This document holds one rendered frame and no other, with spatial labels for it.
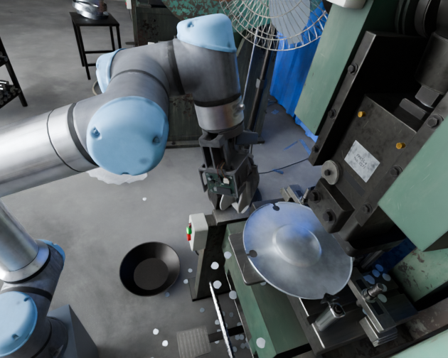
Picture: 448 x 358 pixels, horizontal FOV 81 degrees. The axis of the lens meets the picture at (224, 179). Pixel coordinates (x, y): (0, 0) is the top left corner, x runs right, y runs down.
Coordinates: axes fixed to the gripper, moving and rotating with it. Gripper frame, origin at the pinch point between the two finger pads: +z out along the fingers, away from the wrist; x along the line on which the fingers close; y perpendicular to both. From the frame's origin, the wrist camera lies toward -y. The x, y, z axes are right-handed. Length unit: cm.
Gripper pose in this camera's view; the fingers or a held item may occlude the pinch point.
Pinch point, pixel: (242, 205)
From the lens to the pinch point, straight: 57.2
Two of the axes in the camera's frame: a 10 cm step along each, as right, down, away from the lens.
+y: -4.3, 5.7, -7.0
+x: 8.9, 1.3, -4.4
